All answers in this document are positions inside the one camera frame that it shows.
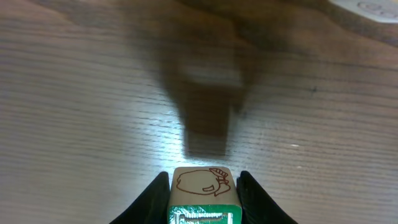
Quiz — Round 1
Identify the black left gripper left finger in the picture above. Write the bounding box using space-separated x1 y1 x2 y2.
109 172 170 224

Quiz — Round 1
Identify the red letter U block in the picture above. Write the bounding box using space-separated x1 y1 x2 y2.
329 0 397 24

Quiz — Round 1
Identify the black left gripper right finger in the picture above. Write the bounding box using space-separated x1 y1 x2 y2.
237 170 298 224

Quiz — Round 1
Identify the green letter N block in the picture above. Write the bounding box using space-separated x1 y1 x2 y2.
167 166 243 224

